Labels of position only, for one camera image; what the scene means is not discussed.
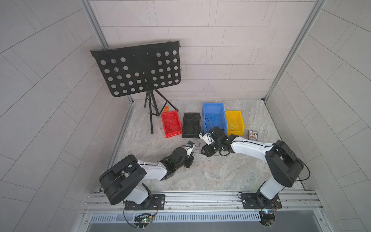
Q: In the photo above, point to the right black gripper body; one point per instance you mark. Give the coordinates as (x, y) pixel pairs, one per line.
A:
(211, 149)

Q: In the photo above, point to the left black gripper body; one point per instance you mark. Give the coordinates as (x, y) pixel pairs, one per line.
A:
(188, 162)

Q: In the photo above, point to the blue card box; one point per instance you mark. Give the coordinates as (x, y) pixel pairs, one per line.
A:
(253, 135)

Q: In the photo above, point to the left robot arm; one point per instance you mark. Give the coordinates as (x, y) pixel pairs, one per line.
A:
(123, 181)

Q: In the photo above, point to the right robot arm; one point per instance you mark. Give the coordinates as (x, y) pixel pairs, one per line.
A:
(284, 165)

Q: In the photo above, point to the black plastic bin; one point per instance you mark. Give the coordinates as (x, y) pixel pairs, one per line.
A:
(191, 125)

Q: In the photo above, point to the blue plastic bin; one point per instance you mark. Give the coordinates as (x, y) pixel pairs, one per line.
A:
(214, 115)

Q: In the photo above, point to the yellow plastic bin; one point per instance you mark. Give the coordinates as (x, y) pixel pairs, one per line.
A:
(235, 123)

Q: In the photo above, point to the red plastic bin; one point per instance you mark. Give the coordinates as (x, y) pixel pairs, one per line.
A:
(171, 124)

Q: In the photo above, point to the left controller board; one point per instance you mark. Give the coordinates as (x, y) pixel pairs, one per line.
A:
(143, 220)

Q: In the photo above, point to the controller board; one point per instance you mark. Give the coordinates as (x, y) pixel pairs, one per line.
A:
(267, 218)
(143, 220)

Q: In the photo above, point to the right controller board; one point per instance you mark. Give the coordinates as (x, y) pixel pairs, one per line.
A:
(267, 218)

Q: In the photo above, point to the black perforated music stand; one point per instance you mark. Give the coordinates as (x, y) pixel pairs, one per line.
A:
(142, 68)

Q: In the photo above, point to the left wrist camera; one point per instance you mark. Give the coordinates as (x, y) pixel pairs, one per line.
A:
(189, 148)

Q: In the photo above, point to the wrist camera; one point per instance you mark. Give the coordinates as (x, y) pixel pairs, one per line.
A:
(206, 137)
(189, 148)

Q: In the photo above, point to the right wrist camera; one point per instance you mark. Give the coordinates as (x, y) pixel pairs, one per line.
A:
(206, 137)

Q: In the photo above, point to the aluminium rail frame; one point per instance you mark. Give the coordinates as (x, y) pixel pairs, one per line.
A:
(205, 206)

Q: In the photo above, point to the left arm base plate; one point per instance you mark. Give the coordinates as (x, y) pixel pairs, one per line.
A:
(152, 202)

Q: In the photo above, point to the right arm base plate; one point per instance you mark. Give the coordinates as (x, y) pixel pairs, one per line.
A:
(259, 201)

